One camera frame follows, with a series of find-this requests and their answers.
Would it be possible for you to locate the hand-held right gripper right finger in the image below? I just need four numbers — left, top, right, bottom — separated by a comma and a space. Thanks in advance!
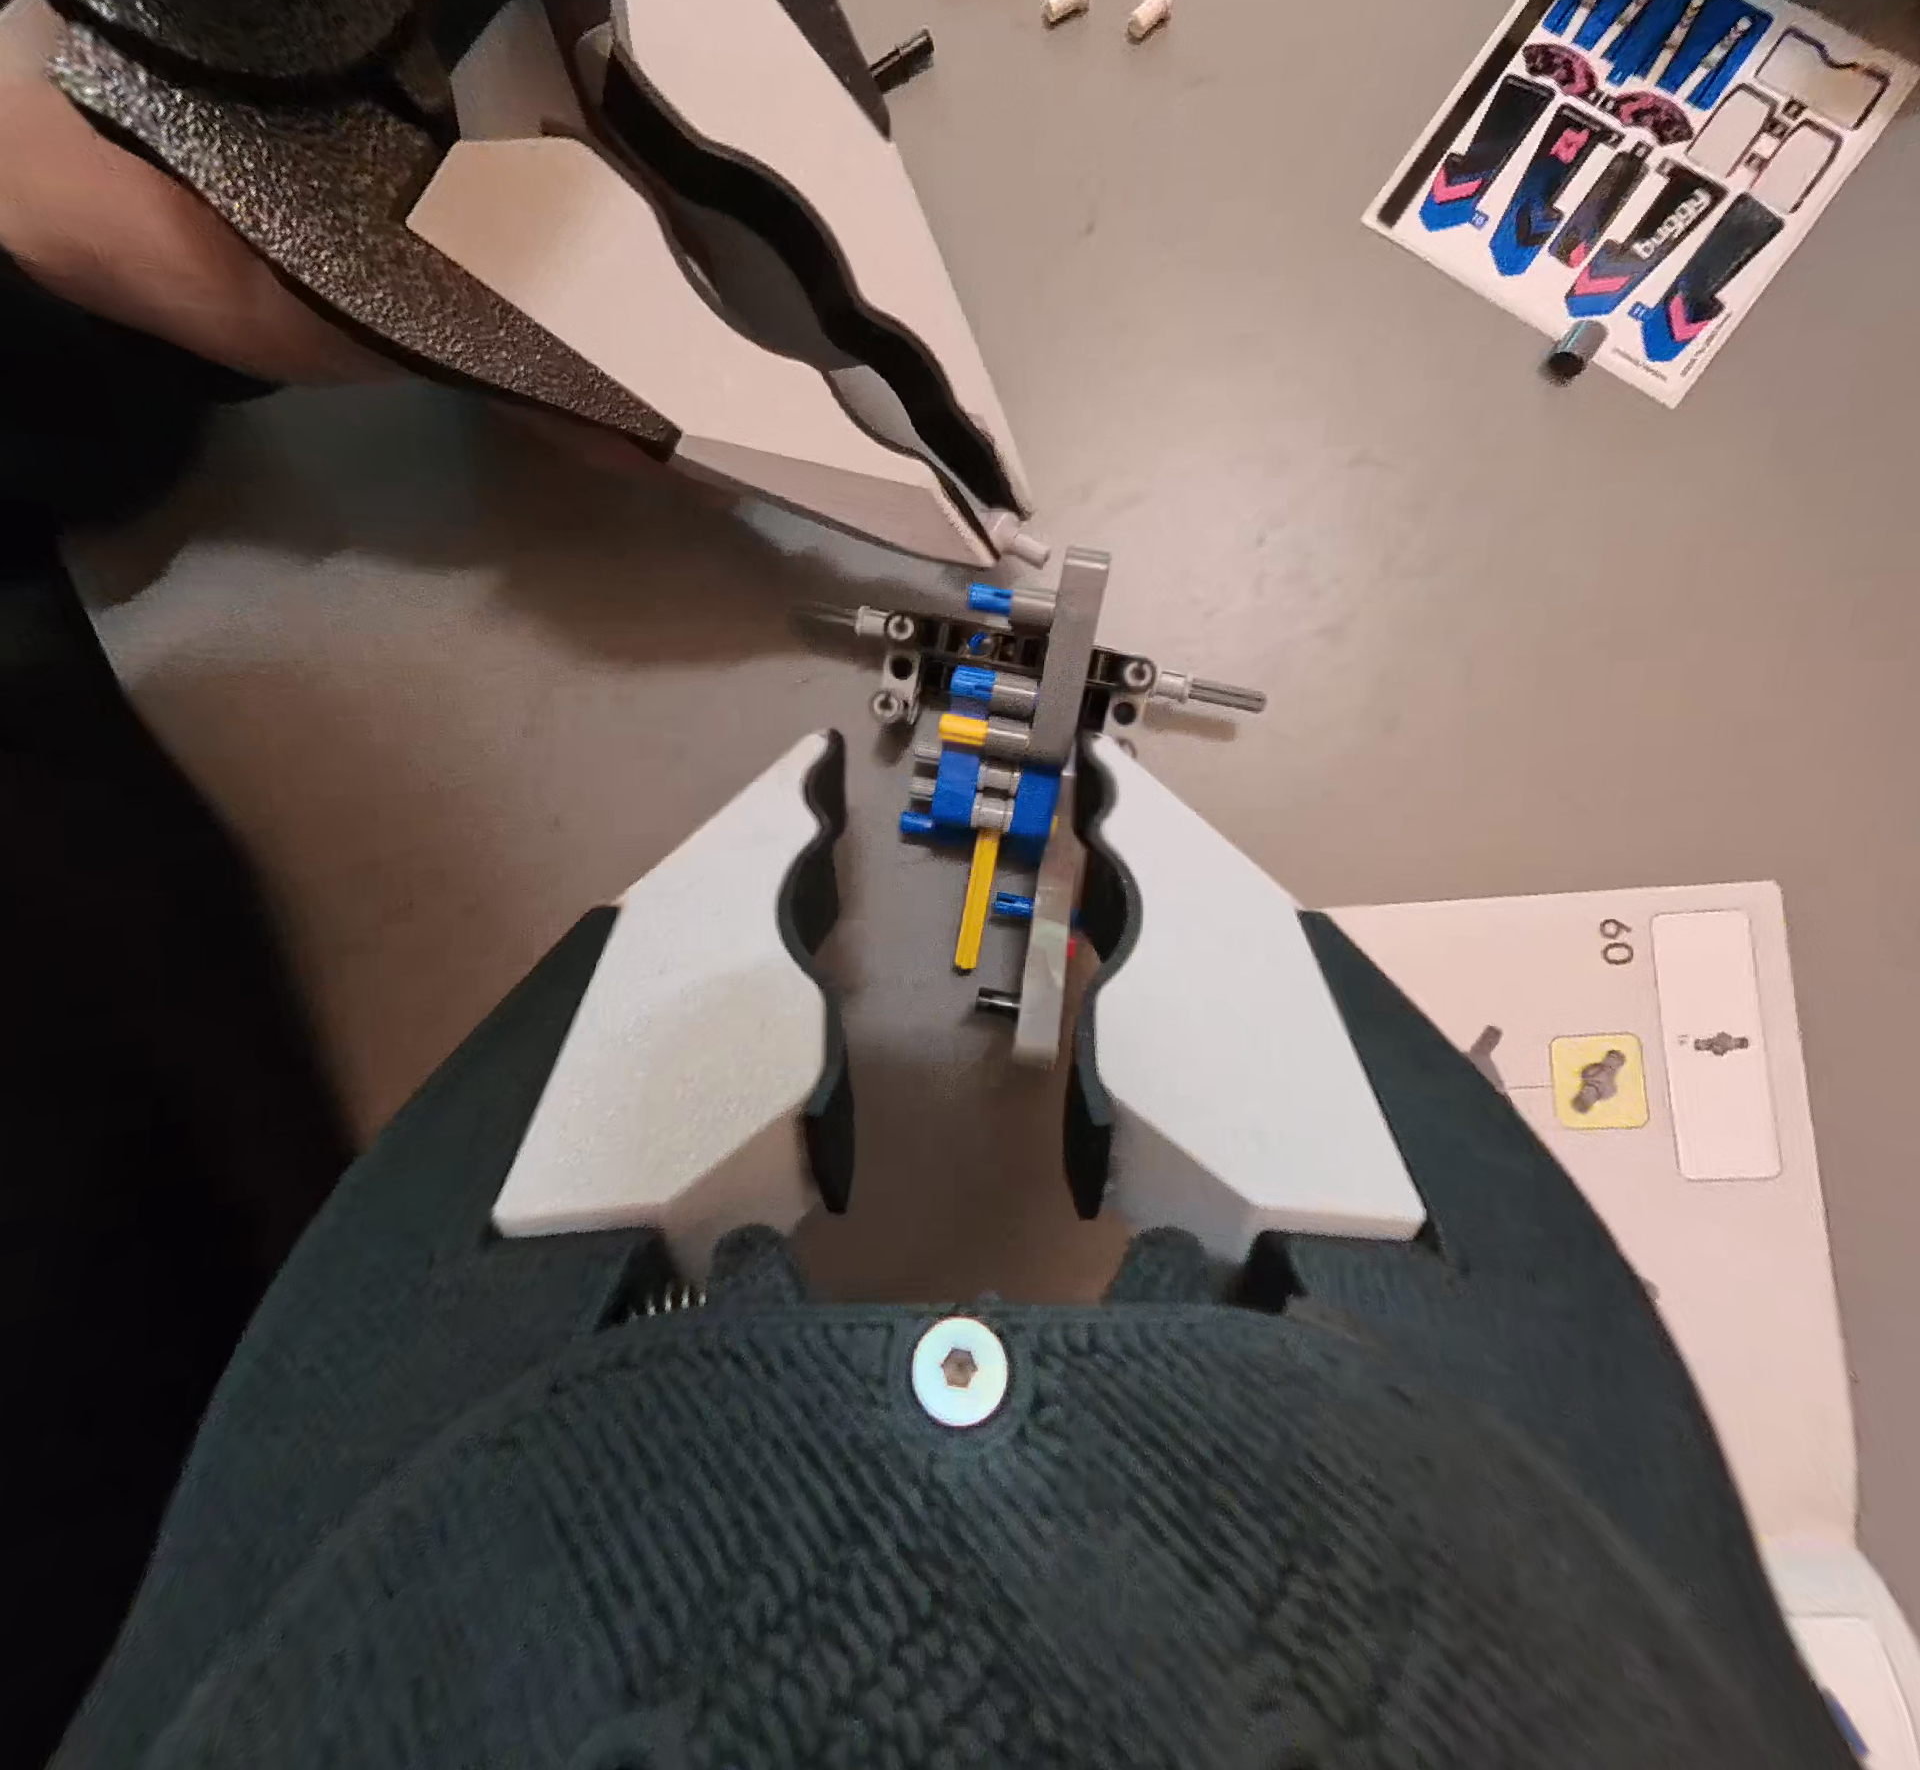
1062, 731, 1429, 1260

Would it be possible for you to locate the person's left hand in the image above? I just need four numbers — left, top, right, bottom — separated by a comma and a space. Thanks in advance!
0, 72, 441, 389

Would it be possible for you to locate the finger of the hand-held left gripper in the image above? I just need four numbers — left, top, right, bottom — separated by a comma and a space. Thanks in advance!
405, 131, 1014, 573
605, 0, 1036, 518

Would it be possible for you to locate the lego sticker sheet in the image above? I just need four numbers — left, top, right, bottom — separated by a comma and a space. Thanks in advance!
1360, 0, 1920, 409

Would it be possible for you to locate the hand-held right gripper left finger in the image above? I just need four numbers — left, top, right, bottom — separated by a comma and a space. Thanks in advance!
494, 731, 859, 1239

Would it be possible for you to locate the blue grey lego sub-assembly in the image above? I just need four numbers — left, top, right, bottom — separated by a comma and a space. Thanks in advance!
819, 548, 1268, 1070

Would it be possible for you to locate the person's dark clothed torso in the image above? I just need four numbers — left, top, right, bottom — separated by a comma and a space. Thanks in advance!
0, 509, 355, 1770

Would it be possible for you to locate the lego instruction booklet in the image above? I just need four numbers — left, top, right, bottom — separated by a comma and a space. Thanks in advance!
1320, 880, 1862, 1576

